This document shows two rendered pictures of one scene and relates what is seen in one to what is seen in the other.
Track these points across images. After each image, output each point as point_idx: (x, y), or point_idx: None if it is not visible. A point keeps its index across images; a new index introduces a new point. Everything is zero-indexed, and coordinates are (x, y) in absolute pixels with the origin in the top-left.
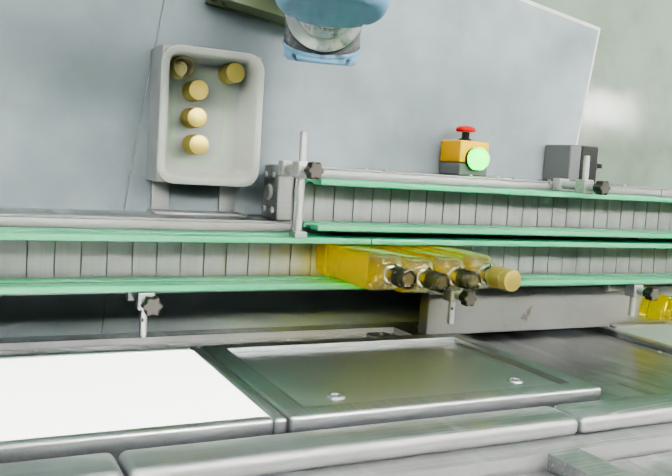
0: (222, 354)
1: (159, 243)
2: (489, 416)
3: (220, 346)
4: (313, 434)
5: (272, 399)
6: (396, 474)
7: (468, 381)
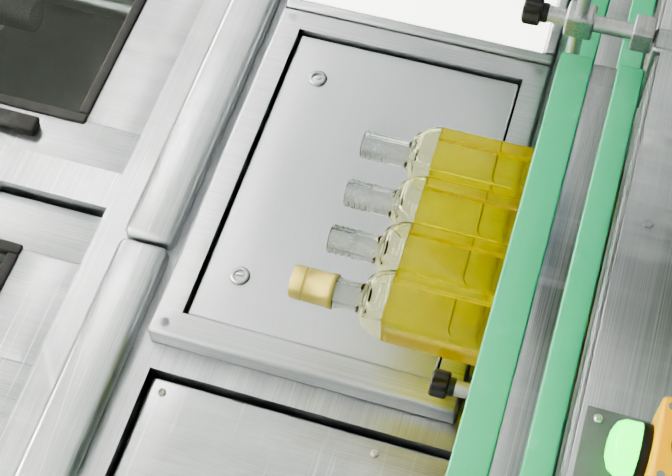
0: (500, 62)
1: None
2: (187, 159)
3: (535, 78)
4: (255, 11)
5: (333, 19)
6: (183, 45)
7: (274, 228)
